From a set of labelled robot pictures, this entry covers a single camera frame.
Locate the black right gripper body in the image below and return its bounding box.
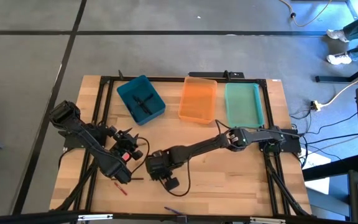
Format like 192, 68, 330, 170
144, 149, 180, 181

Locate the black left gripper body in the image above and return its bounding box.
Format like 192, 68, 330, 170
113, 134, 138, 154

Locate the dark blue plastic bin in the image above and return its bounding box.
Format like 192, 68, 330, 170
116, 74, 167, 126

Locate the short red pencil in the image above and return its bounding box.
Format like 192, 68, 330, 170
113, 181, 128, 197

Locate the purple pen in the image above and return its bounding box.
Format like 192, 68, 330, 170
163, 206, 185, 216

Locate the orange translucent plastic bin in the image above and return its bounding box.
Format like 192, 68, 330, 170
178, 76, 218, 125

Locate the black mounting bar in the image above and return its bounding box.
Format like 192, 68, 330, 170
188, 70, 245, 80

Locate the light turquoise plastic bin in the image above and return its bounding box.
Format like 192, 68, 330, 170
224, 82, 265, 128

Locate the black gantry beam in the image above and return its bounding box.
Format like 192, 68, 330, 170
0, 210, 358, 224

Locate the white paper sheet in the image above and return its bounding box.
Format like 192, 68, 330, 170
301, 147, 332, 195

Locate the black desk leg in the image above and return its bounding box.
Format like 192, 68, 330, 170
301, 154, 358, 182

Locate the black office desk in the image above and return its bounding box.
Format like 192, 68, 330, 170
314, 57, 358, 84

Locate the person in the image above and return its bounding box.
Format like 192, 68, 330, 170
326, 12, 358, 65

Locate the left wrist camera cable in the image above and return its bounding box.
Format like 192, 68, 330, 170
134, 136, 151, 175

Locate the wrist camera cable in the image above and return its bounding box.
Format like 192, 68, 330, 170
134, 136, 151, 175
158, 160, 191, 197

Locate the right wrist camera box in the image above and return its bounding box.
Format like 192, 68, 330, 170
163, 176, 180, 192

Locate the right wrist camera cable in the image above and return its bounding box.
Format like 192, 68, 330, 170
158, 160, 191, 197

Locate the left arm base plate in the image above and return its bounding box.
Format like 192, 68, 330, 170
59, 123, 108, 150

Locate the black aluminium table frame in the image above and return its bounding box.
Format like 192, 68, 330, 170
50, 70, 312, 218

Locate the silver bracket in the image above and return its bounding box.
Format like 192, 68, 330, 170
78, 213, 114, 222
249, 217, 287, 224

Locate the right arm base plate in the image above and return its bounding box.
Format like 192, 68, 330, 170
259, 127, 301, 154

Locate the black floor cable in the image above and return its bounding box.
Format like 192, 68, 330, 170
303, 132, 358, 147
290, 108, 358, 138

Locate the grey floor cable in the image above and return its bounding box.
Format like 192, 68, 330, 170
303, 124, 358, 156

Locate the cream power cable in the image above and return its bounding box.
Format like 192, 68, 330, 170
318, 68, 358, 108

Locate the yellow hanging cable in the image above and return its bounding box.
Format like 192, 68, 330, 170
278, 0, 334, 28

